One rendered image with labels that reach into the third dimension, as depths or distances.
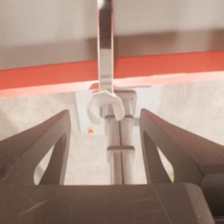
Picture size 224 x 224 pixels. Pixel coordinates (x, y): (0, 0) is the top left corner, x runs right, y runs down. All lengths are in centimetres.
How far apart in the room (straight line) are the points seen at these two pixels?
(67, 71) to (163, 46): 12
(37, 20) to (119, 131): 80
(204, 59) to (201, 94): 140
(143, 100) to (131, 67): 97
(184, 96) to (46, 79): 143
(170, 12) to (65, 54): 13
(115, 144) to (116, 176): 15
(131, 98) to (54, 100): 68
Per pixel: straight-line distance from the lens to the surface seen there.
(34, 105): 166
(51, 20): 24
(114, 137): 96
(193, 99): 166
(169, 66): 24
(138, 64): 24
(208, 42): 27
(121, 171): 88
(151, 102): 122
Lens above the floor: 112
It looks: 44 degrees down
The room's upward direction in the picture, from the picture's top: 178 degrees clockwise
